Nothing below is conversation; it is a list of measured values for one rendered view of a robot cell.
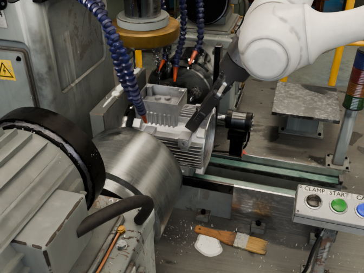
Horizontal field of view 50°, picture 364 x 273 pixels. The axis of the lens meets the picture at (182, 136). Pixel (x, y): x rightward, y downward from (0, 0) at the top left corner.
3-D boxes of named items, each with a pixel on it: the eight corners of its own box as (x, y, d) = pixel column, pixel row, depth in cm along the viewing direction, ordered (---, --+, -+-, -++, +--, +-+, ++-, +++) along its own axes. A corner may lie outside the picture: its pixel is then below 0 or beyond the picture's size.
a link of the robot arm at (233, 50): (235, 34, 81) (220, 56, 85) (271, 59, 82) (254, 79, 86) (242, 21, 89) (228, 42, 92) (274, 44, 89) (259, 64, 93)
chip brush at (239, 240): (192, 235, 109) (192, 233, 109) (197, 223, 113) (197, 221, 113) (265, 256, 103) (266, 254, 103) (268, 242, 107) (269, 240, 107)
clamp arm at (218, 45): (208, 124, 122) (212, 45, 108) (210, 119, 124) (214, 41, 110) (219, 125, 121) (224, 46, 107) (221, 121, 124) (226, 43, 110)
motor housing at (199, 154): (133, 175, 113) (128, 118, 102) (155, 140, 128) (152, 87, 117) (200, 188, 108) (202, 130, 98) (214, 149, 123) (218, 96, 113)
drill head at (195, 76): (140, 132, 132) (135, 63, 119) (175, 82, 165) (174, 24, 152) (212, 144, 127) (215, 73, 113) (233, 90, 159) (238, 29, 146)
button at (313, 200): (304, 208, 83) (305, 205, 81) (306, 195, 84) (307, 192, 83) (319, 210, 82) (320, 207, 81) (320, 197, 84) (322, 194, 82)
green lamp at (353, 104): (343, 109, 123) (346, 96, 120) (342, 100, 128) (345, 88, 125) (363, 111, 121) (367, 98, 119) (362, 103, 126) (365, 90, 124)
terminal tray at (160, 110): (135, 122, 108) (133, 99, 104) (148, 104, 116) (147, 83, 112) (176, 129, 105) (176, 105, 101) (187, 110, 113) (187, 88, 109)
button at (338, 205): (329, 213, 82) (331, 209, 80) (330, 200, 83) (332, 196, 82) (344, 215, 81) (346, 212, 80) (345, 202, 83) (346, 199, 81)
